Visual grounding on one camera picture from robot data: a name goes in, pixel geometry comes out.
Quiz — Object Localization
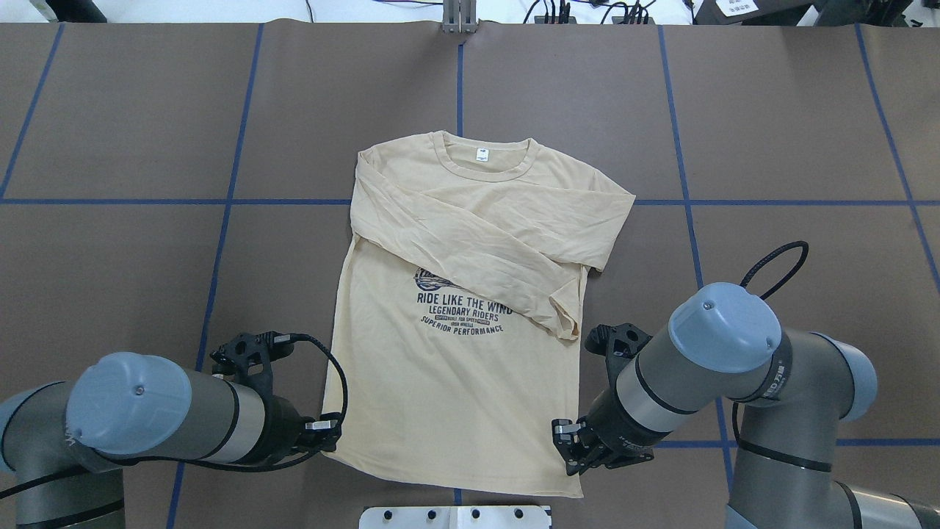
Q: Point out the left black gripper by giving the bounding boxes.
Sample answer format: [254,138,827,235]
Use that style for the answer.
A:
[258,396,342,465]

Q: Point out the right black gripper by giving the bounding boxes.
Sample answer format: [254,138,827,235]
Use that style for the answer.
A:
[552,389,654,476]

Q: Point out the beige long-sleeve printed shirt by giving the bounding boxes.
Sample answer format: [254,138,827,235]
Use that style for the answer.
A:
[323,131,635,498]

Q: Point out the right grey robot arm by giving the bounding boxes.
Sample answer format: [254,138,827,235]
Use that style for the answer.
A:
[552,282,938,528]

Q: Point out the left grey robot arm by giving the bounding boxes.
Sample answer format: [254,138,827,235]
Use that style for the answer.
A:
[2,352,344,528]

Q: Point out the black device with label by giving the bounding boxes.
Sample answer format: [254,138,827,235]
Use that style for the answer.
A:
[693,1,830,26]

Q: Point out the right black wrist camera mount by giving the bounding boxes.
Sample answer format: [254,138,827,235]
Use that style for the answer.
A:
[583,323,654,386]

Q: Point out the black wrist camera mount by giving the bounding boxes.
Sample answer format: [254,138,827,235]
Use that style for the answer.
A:
[209,331,294,401]
[583,323,654,386]

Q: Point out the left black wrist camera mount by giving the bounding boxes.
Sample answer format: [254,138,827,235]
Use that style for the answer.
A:
[209,331,294,401]

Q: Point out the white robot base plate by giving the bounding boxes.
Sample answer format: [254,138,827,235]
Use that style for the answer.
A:
[358,505,554,528]

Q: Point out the black cable bundle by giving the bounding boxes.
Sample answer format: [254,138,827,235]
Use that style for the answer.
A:
[523,0,656,26]

